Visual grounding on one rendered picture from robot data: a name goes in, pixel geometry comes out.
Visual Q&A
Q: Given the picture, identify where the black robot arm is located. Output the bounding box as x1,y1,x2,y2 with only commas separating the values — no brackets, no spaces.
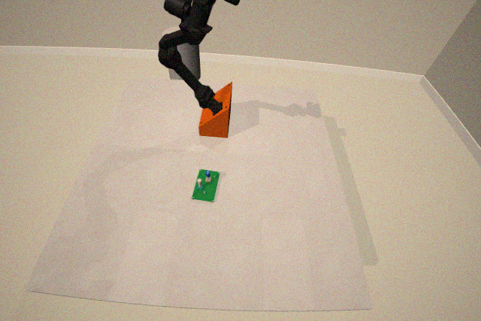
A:
158,0,222,116

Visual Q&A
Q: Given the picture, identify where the green circuit board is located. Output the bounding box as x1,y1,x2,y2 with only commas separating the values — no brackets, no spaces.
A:
192,169,220,203

